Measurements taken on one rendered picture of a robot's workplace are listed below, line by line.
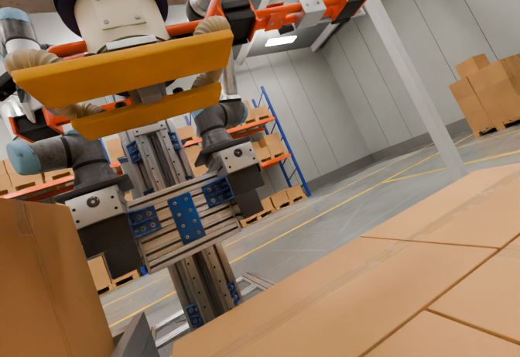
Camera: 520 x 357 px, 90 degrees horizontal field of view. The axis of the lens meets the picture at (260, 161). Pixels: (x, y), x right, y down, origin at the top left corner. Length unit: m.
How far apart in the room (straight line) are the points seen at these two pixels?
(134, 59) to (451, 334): 0.59
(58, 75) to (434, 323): 0.64
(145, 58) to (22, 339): 0.44
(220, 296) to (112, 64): 0.98
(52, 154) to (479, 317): 1.13
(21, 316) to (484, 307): 0.63
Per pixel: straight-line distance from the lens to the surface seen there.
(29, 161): 1.10
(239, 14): 0.69
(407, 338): 0.46
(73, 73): 0.50
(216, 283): 1.21
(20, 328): 0.53
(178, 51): 0.50
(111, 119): 0.67
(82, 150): 1.13
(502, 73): 7.31
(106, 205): 0.93
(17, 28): 1.06
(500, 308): 0.48
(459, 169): 3.61
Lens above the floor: 0.80
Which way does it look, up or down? 6 degrees up
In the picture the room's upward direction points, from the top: 23 degrees counter-clockwise
